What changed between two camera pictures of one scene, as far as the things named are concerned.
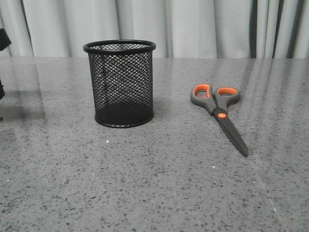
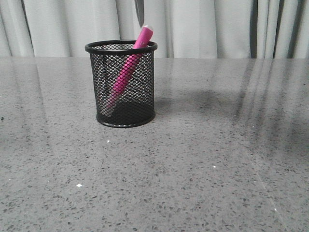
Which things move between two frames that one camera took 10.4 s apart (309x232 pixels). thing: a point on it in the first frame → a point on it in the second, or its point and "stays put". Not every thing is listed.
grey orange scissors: x=217 y=103 → x=140 y=7
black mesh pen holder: x=122 y=79 stays put
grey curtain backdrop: x=234 y=29 stays put
